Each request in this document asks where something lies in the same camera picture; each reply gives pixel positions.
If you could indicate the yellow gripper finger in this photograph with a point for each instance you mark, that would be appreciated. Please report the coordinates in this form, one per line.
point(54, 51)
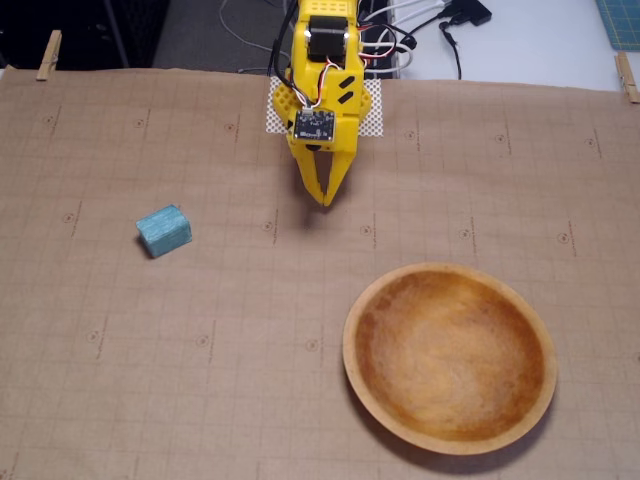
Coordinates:
point(340, 170)
point(306, 165)

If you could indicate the blue block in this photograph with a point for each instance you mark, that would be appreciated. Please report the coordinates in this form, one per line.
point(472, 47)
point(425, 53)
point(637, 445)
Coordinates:
point(165, 232)

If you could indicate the yellow robot base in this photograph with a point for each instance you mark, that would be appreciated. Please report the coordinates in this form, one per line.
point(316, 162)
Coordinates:
point(282, 102)

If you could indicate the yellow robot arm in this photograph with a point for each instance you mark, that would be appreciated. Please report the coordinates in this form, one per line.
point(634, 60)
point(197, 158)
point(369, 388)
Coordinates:
point(352, 60)

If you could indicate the round wooden bowl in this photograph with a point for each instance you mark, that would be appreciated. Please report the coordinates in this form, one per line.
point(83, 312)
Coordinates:
point(450, 360)

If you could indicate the white perforated mesh pad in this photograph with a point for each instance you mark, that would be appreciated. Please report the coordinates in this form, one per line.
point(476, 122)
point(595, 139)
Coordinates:
point(375, 127)

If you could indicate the black adapter box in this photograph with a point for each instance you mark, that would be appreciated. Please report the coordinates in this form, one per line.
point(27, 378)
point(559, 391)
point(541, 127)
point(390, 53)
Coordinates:
point(475, 12)

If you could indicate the brown grid paper mat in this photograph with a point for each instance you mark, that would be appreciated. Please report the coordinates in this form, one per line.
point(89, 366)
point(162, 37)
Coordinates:
point(150, 350)

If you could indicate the black furniture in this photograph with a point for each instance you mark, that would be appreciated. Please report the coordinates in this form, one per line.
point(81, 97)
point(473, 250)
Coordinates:
point(85, 30)

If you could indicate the wooden clothespin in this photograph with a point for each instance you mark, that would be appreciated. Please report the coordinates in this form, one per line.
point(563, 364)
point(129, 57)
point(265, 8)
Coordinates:
point(627, 80)
point(50, 55)

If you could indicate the green cutting mat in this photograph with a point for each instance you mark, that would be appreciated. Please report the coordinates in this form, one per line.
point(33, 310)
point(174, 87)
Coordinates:
point(622, 22)

